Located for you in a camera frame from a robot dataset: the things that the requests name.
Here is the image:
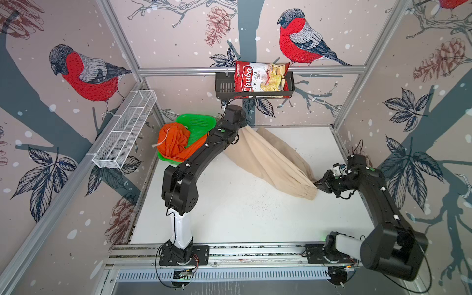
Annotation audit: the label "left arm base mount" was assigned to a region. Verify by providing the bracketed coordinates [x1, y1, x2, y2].
[157, 239, 210, 266]

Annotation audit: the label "beige shorts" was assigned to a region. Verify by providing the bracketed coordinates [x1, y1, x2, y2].
[224, 127, 318, 200]

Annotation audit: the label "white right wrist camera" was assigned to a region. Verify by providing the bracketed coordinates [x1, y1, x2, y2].
[331, 163, 348, 177]

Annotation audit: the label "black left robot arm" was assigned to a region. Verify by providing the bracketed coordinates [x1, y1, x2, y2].
[161, 104, 247, 252]

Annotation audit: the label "orange shorts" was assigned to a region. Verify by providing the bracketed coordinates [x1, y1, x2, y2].
[152, 123, 208, 163]

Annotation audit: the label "white wire mesh shelf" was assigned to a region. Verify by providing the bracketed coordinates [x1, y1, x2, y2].
[93, 90, 157, 169]

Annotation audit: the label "black wall basket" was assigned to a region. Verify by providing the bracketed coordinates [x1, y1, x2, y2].
[215, 71, 295, 100]

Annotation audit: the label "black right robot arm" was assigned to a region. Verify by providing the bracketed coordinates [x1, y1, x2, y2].
[314, 154, 428, 281]

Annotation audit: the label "green plastic basket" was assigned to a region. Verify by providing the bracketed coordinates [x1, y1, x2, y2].
[158, 114, 216, 165]

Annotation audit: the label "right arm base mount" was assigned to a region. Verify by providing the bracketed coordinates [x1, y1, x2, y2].
[301, 232, 358, 264]

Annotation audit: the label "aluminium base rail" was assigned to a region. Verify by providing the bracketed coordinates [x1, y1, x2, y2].
[104, 242, 363, 284]

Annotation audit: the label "red cassava chips bag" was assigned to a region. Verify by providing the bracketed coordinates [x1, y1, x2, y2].
[234, 61, 290, 93]

